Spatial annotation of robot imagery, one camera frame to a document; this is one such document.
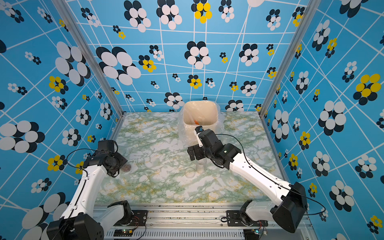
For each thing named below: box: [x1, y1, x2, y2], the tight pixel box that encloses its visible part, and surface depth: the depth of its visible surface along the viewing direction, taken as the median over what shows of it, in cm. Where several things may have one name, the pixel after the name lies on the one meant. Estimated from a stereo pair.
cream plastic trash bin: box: [183, 100, 219, 136], surface depth 93 cm
